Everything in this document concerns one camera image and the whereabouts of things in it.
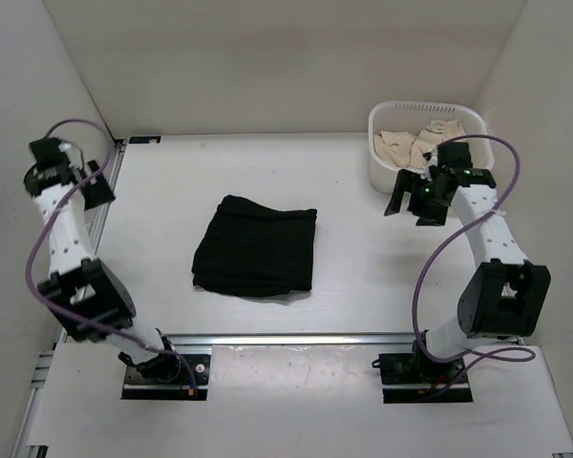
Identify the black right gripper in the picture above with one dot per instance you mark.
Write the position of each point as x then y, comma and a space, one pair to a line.
433, 217

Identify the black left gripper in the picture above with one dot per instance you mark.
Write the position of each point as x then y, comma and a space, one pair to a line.
100, 193

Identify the black trousers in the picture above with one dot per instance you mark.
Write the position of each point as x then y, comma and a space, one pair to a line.
252, 251

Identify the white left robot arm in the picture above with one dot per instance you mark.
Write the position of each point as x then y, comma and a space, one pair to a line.
81, 291

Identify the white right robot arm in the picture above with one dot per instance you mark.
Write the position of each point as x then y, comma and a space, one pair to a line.
505, 296

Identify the beige cloth in basket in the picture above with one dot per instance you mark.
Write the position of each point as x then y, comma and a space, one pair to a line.
404, 150

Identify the blue label sticker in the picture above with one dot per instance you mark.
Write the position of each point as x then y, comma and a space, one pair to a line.
144, 139

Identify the white front cover board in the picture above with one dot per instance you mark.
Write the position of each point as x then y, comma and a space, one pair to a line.
284, 402

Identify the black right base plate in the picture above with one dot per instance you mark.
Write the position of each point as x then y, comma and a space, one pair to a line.
412, 379

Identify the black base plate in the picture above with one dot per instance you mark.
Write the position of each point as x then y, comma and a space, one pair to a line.
174, 387
412, 379

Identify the aluminium table edge rail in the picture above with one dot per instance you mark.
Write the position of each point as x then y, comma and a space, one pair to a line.
291, 339

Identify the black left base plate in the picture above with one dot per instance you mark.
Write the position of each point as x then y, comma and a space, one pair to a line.
174, 387

